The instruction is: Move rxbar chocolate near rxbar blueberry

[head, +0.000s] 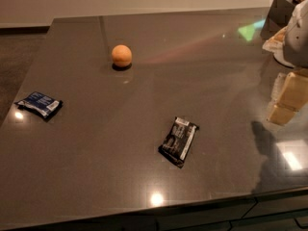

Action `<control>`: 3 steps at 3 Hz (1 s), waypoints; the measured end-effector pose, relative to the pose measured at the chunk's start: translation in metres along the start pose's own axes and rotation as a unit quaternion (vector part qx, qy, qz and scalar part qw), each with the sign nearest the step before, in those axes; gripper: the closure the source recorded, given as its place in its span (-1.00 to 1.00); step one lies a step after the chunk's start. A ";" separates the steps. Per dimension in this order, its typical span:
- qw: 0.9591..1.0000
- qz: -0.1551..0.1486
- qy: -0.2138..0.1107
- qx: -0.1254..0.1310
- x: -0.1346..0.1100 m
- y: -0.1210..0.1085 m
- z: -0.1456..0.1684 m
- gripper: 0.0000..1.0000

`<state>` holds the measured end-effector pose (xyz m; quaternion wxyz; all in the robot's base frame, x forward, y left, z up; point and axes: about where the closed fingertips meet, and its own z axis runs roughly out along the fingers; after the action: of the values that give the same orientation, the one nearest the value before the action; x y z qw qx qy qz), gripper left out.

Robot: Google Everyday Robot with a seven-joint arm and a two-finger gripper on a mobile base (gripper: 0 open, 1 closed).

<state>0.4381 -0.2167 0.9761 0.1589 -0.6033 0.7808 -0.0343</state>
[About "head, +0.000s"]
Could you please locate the black rxbar chocolate wrapper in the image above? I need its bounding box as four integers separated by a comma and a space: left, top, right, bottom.
158, 117, 199, 168

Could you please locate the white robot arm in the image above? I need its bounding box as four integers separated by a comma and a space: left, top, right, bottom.
263, 0, 308, 125

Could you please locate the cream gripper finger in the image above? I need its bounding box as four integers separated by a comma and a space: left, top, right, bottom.
277, 72, 308, 111
267, 102, 295, 126

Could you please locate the dark box at table corner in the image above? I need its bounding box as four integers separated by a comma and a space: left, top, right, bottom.
260, 0, 296, 39

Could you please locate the blue rxbar blueberry wrapper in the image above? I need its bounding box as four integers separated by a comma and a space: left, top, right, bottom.
15, 91, 63, 119

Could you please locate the orange fruit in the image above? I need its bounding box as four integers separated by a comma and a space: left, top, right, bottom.
112, 44, 132, 67

